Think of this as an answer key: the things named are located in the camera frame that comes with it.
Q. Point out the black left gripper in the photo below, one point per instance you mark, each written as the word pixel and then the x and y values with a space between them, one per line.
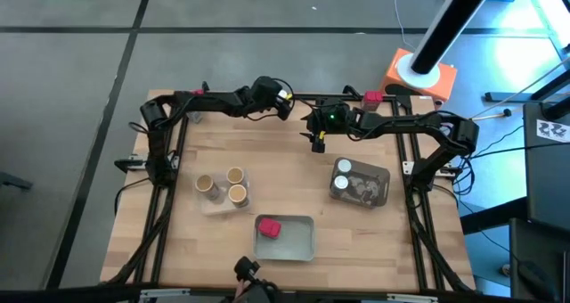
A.
pixel 266 91

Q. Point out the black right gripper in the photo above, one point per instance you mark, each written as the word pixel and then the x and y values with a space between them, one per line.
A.
pixel 331 118

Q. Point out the glass jar silver lid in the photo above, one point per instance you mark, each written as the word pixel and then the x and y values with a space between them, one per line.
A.
pixel 341 182
pixel 344 165

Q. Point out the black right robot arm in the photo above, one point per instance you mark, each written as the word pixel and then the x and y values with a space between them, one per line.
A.
pixel 409 122

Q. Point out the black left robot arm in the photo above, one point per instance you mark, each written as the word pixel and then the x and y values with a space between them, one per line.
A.
pixel 209 101

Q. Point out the dark transparent plastic bin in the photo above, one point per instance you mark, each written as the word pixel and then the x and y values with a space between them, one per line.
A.
pixel 367 187

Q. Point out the red and blue box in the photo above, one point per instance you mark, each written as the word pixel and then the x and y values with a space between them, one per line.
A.
pixel 372 100

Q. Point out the glass jar wooden lid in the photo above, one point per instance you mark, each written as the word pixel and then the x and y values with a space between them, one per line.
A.
pixel 235 175

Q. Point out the spice tin red lid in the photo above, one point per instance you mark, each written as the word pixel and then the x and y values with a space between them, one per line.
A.
pixel 197 92

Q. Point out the tan cup near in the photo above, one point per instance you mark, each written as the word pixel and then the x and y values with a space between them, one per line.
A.
pixel 238 194

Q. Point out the tan cup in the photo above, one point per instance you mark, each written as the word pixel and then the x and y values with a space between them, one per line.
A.
pixel 238 194
pixel 206 184

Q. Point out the pink red block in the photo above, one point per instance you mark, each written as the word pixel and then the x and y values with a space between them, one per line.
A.
pixel 270 227

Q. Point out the tan cup far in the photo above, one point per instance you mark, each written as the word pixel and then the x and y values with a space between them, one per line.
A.
pixel 206 184

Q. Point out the clear plastic tray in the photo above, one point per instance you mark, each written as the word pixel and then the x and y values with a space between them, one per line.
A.
pixel 218 208

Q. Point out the white round disc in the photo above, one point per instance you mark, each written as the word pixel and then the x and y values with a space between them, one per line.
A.
pixel 403 69

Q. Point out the orange box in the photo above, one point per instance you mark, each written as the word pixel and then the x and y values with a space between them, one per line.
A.
pixel 443 82

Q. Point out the wooden stick black knob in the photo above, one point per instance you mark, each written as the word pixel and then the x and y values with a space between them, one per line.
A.
pixel 490 114

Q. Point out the black pole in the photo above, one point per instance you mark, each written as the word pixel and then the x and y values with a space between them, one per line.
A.
pixel 450 22

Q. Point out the black desk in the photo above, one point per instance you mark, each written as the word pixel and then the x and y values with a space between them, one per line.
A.
pixel 539 258
pixel 548 182

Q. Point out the white paper black print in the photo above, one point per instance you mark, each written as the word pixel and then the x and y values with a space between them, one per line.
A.
pixel 552 130

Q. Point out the black stand foot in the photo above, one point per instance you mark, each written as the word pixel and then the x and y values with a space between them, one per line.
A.
pixel 15 181

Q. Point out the black aluminium table frame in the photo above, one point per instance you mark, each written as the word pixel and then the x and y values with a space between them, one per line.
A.
pixel 399 136

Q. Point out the small black table-level camera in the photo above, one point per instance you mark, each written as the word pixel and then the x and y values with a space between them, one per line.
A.
pixel 246 267

